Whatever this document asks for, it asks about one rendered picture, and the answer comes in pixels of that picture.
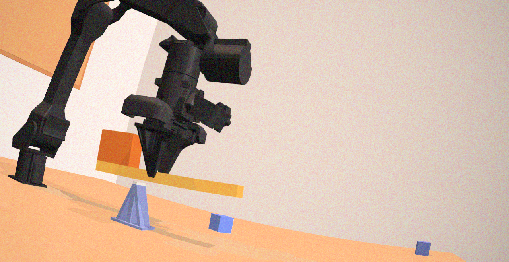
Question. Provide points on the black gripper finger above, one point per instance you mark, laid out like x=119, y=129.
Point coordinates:
x=172, y=150
x=153, y=140

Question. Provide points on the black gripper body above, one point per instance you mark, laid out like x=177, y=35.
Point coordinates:
x=160, y=110

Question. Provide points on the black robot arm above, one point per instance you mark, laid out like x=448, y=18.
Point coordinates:
x=220, y=60

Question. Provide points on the yellow bar with orange block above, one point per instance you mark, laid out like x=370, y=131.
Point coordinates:
x=120, y=152

